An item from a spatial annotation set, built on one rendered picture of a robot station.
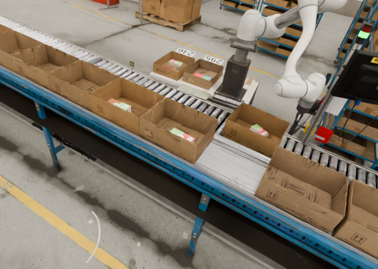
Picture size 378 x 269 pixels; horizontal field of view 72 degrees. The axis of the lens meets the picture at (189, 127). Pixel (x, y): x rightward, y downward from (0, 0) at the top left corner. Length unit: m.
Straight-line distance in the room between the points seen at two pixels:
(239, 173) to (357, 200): 0.65
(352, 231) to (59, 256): 1.87
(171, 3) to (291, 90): 4.83
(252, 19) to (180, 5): 3.89
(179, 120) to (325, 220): 1.03
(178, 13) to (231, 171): 4.86
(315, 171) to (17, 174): 2.44
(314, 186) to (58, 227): 1.88
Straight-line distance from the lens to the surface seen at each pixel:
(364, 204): 1.76
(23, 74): 2.35
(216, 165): 1.59
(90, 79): 2.23
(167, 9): 6.18
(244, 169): 1.62
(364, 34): 1.88
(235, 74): 2.37
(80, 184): 2.61
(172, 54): 2.95
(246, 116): 2.17
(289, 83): 1.56
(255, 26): 2.26
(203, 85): 2.50
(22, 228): 2.49
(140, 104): 1.95
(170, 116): 1.83
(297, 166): 1.65
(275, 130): 2.14
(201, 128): 1.74
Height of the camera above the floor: 2.02
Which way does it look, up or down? 39 degrees down
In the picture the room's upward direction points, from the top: 10 degrees clockwise
